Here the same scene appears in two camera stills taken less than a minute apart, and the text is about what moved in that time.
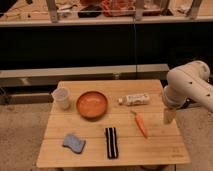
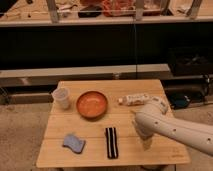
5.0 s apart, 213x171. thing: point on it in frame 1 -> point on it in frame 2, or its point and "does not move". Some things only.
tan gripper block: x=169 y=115 -> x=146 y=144
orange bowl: x=92 y=104 does not move
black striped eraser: x=112 y=143 does not move
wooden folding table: x=111 y=123 does not move
